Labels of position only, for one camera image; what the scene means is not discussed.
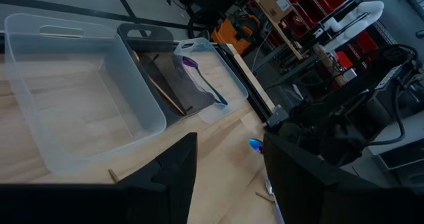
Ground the cardboard box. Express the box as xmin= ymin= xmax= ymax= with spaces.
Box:
xmin=259 ymin=0 xmax=295 ymax=23

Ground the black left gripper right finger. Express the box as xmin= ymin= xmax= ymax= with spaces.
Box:
xmin=263 ymin=133 xmax=424 ymax=224

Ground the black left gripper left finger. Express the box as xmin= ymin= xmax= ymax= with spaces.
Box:
xmin=0 ymin=132 xmax=199 ymax=224

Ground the clear plastic bin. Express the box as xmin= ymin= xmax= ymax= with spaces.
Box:
xmin=174 ymin=37 xmax=249 ymax=125
xmin=3 ymin=13 xmax=168 ymax=177

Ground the rainbow iridescent spoon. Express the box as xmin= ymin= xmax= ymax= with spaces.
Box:
xmin=182 ymin=55 xmax=229 ymax=106
xmin=248 ymin=138 xmax=265 ymax=155

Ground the orange shop vacuum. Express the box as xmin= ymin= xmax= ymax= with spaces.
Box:
xmin=211 ymin=13 xmax=262 ymax=55

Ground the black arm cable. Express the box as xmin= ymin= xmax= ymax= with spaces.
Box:
xmin=364 ymin=44 xmax=419 ymax=147

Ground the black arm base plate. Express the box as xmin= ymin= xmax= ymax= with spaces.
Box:
xmin=264 ymin=105 xmax=290 ymax=129

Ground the grey translucent plastic bin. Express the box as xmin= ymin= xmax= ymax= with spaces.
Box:
xmin=116 ymin=22 xmax=216 ymax=125

